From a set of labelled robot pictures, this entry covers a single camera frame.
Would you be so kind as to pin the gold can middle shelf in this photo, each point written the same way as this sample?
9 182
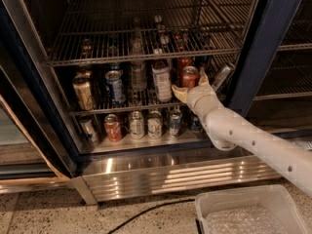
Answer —
83 90

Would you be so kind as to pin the dark blue fridge pillar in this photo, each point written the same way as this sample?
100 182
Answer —
270 23

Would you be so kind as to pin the open fridge door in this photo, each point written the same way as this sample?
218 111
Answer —
34 152

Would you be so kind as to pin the green white can right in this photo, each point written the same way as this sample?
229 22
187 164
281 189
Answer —
154 124

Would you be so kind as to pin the middle wire shelf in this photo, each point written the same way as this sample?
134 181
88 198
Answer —
147 99

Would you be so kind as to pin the steel fridge base grille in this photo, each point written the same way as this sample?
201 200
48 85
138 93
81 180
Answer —
133 168

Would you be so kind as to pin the red bottle behind coke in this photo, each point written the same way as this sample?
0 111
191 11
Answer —
182 61

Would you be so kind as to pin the top wire shelf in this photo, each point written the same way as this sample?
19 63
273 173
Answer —
103 31

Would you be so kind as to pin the blue pepsi can bottom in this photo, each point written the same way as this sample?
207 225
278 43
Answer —
194 124

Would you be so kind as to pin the red can bottom shelf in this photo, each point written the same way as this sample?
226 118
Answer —
112 127

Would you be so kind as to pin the silver can bottom left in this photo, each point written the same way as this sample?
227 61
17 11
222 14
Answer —
88 128

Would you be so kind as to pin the clear water bottle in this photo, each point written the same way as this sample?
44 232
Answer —
138 69

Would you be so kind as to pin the clear plastic bin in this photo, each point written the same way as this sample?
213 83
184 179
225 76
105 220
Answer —
267 209

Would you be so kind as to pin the green white can left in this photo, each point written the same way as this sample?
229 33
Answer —
137 128

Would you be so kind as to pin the blue pepsi can middle shelf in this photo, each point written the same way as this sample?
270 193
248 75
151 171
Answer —
114 86

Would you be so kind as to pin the green white can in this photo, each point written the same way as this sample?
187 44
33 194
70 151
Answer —
137 128
154 124

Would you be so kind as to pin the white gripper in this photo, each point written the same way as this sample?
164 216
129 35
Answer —
197 97

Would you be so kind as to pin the white label drink bottle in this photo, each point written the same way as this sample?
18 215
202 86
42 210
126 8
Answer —
162 79

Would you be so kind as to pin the silver slim can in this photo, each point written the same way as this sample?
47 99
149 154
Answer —
222 75

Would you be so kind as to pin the blue silver can bottom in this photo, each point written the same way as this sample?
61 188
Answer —
175 122

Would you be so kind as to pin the red coke can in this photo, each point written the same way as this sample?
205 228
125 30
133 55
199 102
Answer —
190 77

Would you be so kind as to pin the wire shelf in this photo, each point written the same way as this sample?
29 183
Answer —
103 31
147 99

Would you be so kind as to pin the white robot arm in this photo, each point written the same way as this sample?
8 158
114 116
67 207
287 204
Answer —
226 129

